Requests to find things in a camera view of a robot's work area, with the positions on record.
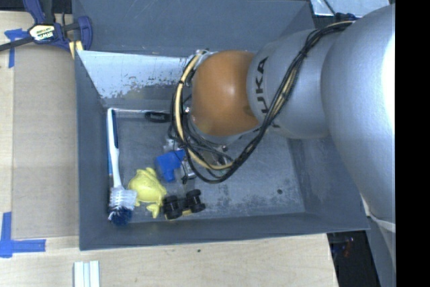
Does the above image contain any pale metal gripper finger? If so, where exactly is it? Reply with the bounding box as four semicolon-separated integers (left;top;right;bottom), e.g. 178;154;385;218
181;161;198;179
163;138;180;154

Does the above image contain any blue plastic block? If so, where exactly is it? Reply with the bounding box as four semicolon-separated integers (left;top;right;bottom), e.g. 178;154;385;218
154;149;187;183

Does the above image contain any black and yellow toy car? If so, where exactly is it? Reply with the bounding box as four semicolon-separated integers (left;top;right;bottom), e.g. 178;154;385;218
161;188;207;221

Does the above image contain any small black clip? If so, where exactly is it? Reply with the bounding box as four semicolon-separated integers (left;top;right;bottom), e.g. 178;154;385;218
144;111;171;124

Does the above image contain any yellow toy animal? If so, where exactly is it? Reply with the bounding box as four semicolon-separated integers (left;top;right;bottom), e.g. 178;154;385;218
127;167;168;220

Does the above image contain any white and blue brush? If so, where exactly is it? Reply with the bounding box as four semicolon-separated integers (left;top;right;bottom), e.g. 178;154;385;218
106;108;138;227

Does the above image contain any grey metal bin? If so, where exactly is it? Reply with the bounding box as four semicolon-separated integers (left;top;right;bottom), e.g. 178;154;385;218
70;0;371;251

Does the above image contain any pale wood board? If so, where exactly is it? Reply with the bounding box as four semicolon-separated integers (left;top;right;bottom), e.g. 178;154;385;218
11;43;81;240

